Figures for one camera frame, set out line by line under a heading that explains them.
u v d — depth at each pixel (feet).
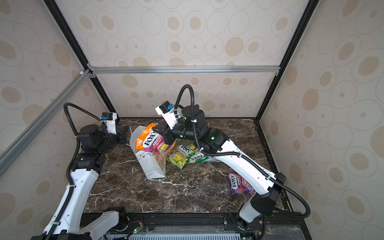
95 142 1.72
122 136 2.02
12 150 1.71
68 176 1.49
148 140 1.91
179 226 2.39
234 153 1.43
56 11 2.25
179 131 1.67
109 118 1.92
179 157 3.08
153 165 2.67
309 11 2.27
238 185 2.73
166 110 1.59
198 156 3.11
